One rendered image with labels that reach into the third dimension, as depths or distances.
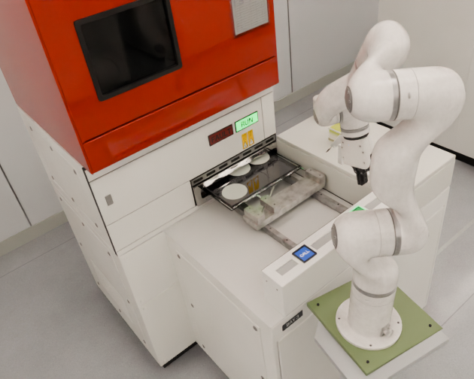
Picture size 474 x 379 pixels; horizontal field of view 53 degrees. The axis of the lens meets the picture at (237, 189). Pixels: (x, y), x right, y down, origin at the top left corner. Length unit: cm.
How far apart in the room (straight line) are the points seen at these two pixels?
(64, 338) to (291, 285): 162
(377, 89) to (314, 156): 101
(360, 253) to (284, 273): 34
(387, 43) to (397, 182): 29
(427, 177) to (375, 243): 70
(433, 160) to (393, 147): 88
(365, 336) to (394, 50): 81
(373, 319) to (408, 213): 38
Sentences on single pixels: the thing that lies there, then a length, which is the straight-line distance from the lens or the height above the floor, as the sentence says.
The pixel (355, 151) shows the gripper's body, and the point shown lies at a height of 123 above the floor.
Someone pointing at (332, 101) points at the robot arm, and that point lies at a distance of 131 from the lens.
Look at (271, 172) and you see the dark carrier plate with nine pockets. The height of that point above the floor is 90.
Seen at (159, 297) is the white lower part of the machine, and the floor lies 50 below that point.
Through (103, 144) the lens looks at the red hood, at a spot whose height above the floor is 131.
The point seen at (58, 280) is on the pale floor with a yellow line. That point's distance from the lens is 310.
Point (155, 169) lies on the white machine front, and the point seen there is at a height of 110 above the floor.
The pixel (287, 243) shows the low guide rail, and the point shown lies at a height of 85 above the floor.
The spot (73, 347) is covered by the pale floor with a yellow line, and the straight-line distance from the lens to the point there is 273.
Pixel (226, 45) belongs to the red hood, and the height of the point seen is 145.
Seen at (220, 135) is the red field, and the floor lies 110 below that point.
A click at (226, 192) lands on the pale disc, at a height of 90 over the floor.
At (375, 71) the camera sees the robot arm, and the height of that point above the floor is 164.
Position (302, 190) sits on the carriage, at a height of 88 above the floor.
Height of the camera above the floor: 205
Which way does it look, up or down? 38 degrees down
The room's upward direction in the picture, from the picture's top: 9 degrees counter-clockwise
